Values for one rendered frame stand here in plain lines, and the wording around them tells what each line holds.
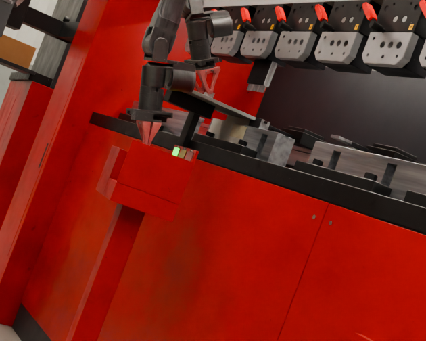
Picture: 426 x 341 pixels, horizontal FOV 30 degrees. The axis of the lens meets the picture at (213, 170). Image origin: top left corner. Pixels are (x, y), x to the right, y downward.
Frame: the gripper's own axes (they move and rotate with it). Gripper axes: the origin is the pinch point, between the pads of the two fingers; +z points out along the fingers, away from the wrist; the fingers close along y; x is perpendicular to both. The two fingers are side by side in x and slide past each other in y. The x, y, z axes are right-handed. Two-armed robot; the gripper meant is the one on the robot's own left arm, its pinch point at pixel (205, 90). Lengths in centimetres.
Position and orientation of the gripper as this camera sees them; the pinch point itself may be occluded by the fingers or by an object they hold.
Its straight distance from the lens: 228.4
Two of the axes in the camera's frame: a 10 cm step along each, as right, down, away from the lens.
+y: -4.6, -1.5, 8.8
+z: 1.3, 9.6, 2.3
